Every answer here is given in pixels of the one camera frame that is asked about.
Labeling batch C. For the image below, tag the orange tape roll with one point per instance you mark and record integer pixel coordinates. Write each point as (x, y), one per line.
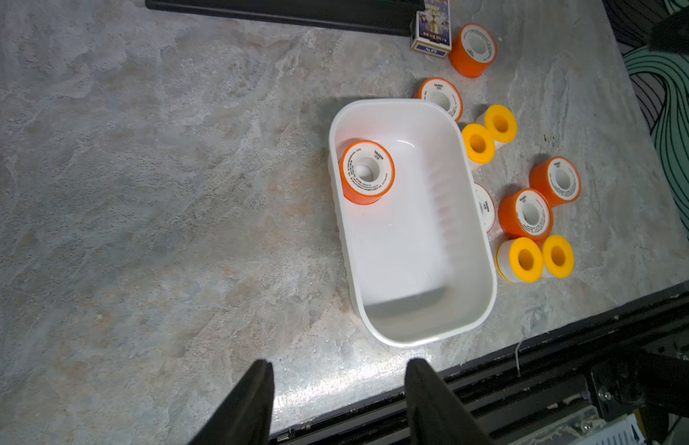
(442, 93)
(557, 180)
(486, 206)
(367, 172)
(474, 50)
(526, 214)

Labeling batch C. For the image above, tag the yellow tape roll upper left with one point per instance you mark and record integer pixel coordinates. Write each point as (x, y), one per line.
(480, 146)

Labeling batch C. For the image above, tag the orange tape roll top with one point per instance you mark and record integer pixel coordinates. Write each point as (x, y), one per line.
(474, 50)

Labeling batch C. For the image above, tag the yellow tape roll lower right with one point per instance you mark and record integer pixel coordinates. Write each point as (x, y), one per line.
(558, 257)

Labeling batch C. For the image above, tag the purple card box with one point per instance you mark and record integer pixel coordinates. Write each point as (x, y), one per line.
(431, 30)

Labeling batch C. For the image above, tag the white storage box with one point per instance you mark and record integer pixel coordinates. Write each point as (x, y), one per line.
(418, 262)

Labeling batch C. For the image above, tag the yellow tape roll upper right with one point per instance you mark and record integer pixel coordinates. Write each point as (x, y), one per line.
(501, 123)

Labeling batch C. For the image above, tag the black chessboard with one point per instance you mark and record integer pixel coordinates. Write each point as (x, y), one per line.
(367, 16)

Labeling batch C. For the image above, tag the yellow tape roll lower left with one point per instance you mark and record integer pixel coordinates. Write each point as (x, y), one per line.
(520, 260)

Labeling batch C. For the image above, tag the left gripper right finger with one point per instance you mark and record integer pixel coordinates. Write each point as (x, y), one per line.
(435, 415)

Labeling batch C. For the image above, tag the yellow tape roll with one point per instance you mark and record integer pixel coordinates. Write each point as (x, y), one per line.
(558, 257)
(520, 260)
(501, 123)
(480, 146)

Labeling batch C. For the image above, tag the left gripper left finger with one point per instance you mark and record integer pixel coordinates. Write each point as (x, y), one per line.
(244, 417)

